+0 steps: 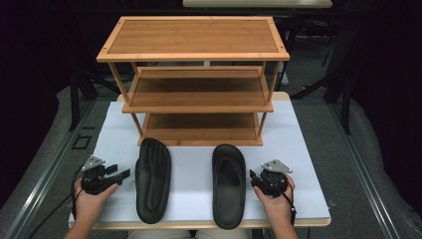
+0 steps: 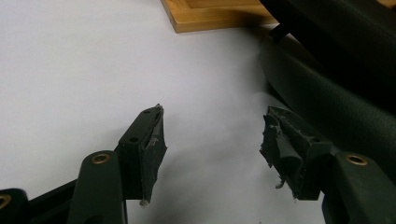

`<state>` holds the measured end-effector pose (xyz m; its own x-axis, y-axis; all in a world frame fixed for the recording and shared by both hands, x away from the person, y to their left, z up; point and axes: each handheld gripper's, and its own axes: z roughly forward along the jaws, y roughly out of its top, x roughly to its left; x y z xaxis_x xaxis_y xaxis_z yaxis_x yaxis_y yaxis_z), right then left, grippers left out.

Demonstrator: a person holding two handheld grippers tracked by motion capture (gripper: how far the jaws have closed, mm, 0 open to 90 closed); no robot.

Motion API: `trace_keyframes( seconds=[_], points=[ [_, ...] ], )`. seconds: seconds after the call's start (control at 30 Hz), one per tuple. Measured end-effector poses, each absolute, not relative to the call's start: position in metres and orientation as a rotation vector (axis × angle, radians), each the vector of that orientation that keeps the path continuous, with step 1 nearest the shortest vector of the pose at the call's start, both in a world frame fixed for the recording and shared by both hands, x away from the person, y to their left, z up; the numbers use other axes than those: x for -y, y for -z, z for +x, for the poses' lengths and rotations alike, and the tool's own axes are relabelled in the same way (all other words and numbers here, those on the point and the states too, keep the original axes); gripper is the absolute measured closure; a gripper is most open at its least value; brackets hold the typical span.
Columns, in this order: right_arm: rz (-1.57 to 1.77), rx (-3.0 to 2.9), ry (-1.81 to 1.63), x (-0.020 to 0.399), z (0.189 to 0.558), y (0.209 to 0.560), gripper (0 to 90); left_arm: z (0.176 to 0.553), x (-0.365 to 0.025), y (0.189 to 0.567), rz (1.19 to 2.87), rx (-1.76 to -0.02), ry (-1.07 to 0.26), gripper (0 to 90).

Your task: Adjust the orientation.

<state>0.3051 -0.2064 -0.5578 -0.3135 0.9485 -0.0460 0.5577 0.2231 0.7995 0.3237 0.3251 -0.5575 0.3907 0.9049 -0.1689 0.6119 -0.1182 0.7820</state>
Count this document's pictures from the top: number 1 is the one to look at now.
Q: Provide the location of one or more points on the black metal stand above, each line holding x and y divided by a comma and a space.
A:
74, 99
345, 99

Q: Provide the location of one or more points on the wooden table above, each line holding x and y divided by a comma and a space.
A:
199, 225

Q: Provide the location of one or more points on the three-tier wooden shelf rack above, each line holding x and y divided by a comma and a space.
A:
194, 36

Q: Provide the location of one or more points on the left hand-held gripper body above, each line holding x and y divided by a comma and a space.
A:
94, 181

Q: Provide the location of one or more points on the person's left hand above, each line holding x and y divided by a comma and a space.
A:
88, 205

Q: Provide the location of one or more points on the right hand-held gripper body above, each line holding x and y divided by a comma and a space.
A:
273, 182

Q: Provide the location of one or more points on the person's right hand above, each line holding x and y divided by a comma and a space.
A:
280, 209

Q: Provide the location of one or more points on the black slipper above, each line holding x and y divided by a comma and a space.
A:
229, 202
152, 181

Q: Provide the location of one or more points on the metal floor rail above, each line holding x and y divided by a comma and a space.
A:
40, 186
365, 172

